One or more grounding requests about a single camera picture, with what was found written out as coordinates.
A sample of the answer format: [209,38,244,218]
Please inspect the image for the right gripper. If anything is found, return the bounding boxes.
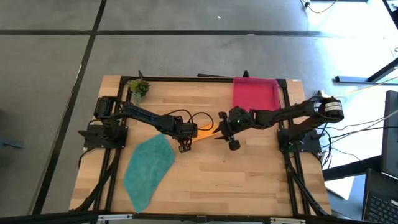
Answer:
[212,106,254,141]

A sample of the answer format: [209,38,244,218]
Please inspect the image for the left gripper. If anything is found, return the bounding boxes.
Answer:
[165,115,199,140]

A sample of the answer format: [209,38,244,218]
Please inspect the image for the orange microfiber towel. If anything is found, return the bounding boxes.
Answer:
[192,123,218,143]

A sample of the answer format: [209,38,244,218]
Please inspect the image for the teal microfiber towel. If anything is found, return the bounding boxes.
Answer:
[123,133,177,215]

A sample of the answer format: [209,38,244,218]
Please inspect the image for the pink plastic basket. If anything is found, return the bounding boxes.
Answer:
[232,77,281,112]

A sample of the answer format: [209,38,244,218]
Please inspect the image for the thin black bar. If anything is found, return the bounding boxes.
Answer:
[196,73,234,78]

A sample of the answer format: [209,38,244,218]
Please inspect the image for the green potted plant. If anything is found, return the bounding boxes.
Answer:
[127,70,152,108]

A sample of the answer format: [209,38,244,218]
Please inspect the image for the black rig crossbeam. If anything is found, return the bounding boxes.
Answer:
[0,210,398,224]

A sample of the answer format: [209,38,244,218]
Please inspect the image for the white paper sheet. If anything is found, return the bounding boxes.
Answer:
[324,175,356,201]

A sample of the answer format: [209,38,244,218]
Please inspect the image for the black side desk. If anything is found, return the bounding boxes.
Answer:
[322,154,383,182]

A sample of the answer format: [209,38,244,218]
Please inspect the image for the black desk leg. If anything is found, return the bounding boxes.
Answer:
[335,57,398,84]

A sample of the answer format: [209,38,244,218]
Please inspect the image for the dark desk monitor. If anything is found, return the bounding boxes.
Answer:
[381,89,398,180]

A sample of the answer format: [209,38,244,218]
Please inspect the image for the black laptop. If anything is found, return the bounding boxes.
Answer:
[361,167,398,224]

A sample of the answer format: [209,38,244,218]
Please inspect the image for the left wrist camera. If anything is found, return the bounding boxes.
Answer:
[177,136,193,154]

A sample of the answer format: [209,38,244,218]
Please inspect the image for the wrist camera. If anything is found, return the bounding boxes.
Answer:
[228,138,241,152]
[177,136,193,154]

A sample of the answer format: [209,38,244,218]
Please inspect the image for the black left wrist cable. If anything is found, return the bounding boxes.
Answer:
[167,108,215,131]

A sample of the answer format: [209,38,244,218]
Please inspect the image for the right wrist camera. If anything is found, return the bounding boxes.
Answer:
[228,138,241,152]

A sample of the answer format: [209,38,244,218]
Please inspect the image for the black aluminium table frame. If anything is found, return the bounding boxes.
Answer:
[70,74,333,218]

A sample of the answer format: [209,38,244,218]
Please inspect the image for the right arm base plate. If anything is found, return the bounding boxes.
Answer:
[277,127,323,154]

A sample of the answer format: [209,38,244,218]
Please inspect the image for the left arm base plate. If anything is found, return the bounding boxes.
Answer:
[79,123,129,149]

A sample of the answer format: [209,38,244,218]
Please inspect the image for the silver bracket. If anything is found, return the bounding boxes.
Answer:
[269,217,307,224]
[97,213,134,222]

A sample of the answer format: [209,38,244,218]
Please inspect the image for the yellow power cable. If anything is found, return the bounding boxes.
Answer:
[325,75,398,99]

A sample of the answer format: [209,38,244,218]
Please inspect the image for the black cable with plug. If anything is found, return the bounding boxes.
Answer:
[300,0,338,14]

